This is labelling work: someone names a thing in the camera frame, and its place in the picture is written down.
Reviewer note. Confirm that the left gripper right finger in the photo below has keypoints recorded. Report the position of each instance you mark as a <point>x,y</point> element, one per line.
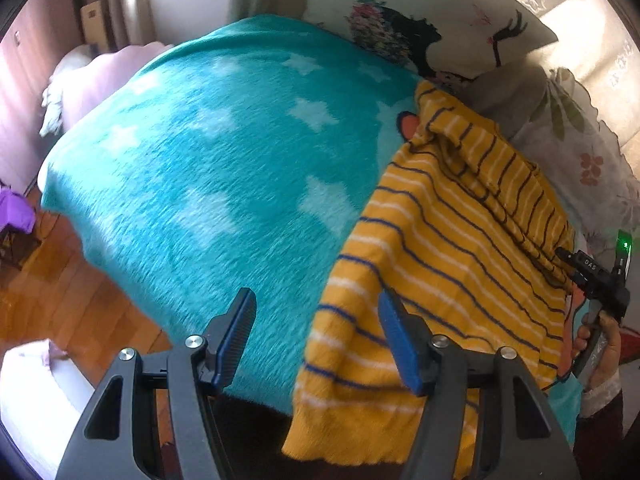
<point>517,436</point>

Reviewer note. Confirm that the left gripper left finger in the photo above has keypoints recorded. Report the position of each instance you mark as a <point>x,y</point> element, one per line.
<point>116,436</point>

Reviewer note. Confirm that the yellow striped knit sweater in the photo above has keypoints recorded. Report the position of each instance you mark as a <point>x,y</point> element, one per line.
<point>465,229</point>

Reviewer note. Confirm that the person's right hand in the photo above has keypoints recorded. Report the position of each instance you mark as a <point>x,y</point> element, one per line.
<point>607,364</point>

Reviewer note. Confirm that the floral leaf print pillow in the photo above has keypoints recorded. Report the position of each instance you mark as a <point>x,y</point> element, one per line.
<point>582,159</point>

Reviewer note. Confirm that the purple box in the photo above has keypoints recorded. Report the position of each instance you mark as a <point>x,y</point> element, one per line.
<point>16,212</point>

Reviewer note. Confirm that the white eyelash face pillow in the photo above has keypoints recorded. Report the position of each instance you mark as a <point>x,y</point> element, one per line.
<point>449,40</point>

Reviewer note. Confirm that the turquoise star fleece blanket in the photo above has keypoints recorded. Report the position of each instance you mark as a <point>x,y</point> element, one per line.
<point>240,159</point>

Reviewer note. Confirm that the pink white bedding pile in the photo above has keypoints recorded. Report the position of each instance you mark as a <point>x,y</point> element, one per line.
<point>81,82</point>

